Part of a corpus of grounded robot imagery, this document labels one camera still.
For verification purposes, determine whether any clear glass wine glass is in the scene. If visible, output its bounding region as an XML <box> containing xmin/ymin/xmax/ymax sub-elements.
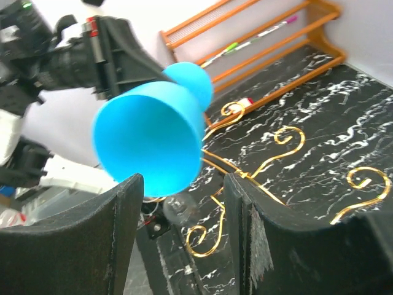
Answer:
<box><xmin>163</xmin><ymin>193</ymin><xmax>199</xmax><ymax>226</ymax></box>

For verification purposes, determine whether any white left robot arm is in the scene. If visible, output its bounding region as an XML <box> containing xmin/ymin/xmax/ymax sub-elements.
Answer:
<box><xmin>1</xmin><ymin>1</ymin><xmax>168</xmax><ymax>188</ymax></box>

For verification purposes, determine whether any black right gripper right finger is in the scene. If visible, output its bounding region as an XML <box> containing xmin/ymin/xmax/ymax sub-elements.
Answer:
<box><xmin>224</xmin><ymin>173</ymin><xmax>392</xmax><ymax>294</ymax></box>

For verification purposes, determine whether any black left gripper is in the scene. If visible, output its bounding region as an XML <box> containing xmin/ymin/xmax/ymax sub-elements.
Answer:
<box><xmin>1</xmin><ymin>1</ymin><xmax>173</xmax><ymax>104</ymax></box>

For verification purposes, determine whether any pink capped marker pen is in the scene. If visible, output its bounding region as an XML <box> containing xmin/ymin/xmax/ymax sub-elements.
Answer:
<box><xmin>257</xmin><ymin>15</ymin><xmax>298</xmax><ymax>37</ymax></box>

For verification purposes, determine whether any orange wooden shelf rack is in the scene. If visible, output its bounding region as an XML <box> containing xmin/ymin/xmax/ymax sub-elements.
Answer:
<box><xmin>159</xmin><ymin>0</ymin><xmax>346</xmax><ymax>130</ymax></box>

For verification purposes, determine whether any small white red box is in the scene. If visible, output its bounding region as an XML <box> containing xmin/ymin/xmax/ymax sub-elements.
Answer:
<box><xmin>231</xmin><ymin>97</ymin><xmax>254</xmax><ymax>112</ymax></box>

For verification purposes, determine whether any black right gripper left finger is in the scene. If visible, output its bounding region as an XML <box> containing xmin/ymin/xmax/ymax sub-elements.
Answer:
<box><xmin>1</xmin><ymin>174</ymin><xmax>144</xmax><ymax>294</ymax></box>

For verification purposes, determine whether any blue plastic wine glass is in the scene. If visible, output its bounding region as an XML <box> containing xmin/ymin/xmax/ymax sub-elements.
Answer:
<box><xmin>92</xmin><ymin>62</ymin><xmax>213</xmax><ymax>197</ymax></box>

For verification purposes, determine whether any green capped marker pen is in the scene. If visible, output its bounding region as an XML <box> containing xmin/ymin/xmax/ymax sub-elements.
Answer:
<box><xmin>201</xmin><ymin>41</ymin><xmax>251</xmax><ymax>68</ymax></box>

